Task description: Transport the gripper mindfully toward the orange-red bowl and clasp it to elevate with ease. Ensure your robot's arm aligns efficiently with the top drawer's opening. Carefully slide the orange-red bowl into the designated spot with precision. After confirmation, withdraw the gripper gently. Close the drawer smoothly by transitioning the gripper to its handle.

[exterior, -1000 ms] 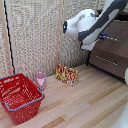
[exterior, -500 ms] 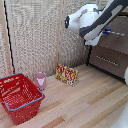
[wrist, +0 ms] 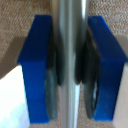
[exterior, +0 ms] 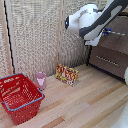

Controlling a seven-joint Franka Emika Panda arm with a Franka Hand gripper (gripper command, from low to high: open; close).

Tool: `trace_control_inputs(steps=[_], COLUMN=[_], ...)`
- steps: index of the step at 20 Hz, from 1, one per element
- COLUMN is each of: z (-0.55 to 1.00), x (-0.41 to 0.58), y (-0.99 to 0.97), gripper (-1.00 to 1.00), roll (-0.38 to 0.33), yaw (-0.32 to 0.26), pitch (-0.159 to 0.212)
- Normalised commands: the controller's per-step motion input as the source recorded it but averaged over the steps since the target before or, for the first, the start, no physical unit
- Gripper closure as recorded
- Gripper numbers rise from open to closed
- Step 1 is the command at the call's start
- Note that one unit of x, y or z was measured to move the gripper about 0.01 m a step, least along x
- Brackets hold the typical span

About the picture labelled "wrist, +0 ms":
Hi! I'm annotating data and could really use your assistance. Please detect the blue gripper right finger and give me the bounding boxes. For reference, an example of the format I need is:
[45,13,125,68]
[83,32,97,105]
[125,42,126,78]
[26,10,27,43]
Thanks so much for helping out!
[74,15,128,122]

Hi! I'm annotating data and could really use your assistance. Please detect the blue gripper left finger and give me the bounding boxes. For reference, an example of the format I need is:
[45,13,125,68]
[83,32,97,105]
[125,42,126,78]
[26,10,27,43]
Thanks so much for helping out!
[16,14,64,123]

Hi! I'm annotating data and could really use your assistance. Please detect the silver drawer handle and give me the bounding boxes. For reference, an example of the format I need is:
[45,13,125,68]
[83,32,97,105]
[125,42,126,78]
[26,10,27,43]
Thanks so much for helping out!
[49,0,90,128]

